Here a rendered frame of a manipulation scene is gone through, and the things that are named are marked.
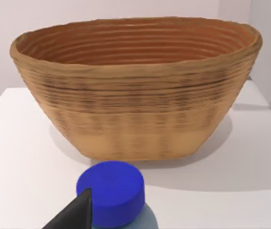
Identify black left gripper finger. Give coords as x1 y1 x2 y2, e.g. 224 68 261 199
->
43 188 93 229

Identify blue-capped grey bottle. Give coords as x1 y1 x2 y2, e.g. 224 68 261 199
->
76 161 160 229

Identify brown woven basket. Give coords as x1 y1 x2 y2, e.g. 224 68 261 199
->
9 17 263 161

